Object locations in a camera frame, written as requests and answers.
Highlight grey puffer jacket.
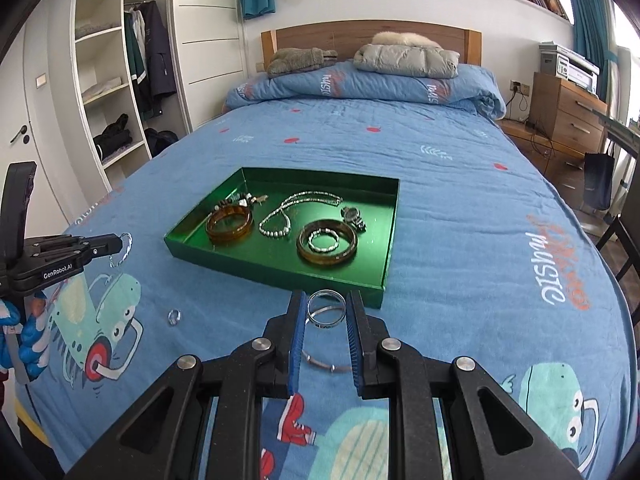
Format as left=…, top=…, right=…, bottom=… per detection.
left=353, top=44, right=461, bottom=79

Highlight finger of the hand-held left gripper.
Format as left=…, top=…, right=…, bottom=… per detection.
left=29, top=233, right=124, bottom=257
left=34, top=245, right=125, bottom=274

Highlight wide silver ring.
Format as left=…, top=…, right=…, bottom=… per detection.
left=305, top=289, right=346, bottom=331

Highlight wooden drawer cabinet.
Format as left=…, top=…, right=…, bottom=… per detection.
left=527, top=71, right=610, bottom=153

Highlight small twisted silver bracelet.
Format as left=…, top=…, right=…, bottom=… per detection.
left=106, top=231, right=134, bottom=267

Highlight grey chair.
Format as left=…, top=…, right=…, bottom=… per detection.
left=595, top=200, right=640, bottom=331

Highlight green shallow tray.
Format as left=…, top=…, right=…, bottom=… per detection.
left=164, top=166, right=401, bottom=309

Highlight dark hanging jacket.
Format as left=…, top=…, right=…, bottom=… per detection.
left=137, top=1, right=177, bottom=121

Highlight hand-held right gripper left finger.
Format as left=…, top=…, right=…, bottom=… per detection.
left=64, top=289, right=307, bottom=480

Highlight black folded clothes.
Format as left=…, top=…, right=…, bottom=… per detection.
left=93, top=114, right=133, bottom=158

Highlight folded white clothes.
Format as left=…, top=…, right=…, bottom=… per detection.
left=81, top=76, right=122, bottom=102

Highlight glass desk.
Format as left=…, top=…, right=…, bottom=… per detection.
left=597, top=110, right=640, bottom=148

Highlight person's left hand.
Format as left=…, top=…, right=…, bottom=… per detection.
left=0, top=296, right=52, bottom=384

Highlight white door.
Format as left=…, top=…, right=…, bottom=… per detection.
left=0, top=50, right=76, bottom=231

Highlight green and white hanging garment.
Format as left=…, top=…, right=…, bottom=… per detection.
left=123, top=9, right=149, bottom=111

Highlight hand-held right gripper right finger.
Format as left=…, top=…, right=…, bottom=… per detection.
left=346, top=289, right=585, bottom=480

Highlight white wardrobe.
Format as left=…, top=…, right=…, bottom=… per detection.
left=70, top=0, right=246, bottom=191

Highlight thin silver bangle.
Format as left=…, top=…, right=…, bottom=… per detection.
left=299, top=354, right=354, bottom=374

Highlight folded blue duvet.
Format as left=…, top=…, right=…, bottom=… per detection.
left=223, top=62, right=507, bottom=121

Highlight large twisted silver bracelet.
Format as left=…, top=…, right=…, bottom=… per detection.
left=307, top=229, right=342, bottom=254

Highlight navy tote bag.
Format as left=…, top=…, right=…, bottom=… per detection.
left=582, top=150, right=616, bottom=211

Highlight olive fleece jacket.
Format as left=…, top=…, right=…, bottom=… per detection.
left=266, top=47, right=339, bottom=79

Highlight black bag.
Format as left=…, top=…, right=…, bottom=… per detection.
left=144, top=128, right=179, bottom=158

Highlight wooden headboard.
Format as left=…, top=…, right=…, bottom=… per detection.
left=260, top=21, right=482, bottom=67

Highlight silver chain necklace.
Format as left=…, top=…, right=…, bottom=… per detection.
left=272, top=190, right=344, bottom=221

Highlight folded grey clothes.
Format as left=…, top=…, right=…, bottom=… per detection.
left=75, top=20, right=122, bottom=41

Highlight silver wristwatch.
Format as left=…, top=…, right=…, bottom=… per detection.
left=341, top=206, right=367, bottom=232

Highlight pearl bead necklace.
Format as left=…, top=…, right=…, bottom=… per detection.
left=258, top=207, right=294, bottom=239

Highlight black and white beaded bracelet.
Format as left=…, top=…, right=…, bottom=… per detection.
left=214, top=192, right=269, bottom=213

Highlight wide amber bangle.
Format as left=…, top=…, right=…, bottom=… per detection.
left=205, top=205, right=254, bottom=247

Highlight white printer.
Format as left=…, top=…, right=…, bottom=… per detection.
left=538, top=42, right=601, bottom=95

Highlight slim brown amber bangle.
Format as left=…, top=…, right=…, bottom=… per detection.
left=295, top=219, right=360, bottom=265

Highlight cream fluffy fur item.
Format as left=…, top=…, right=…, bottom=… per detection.
left=371, top=31, right=441, bottom=50

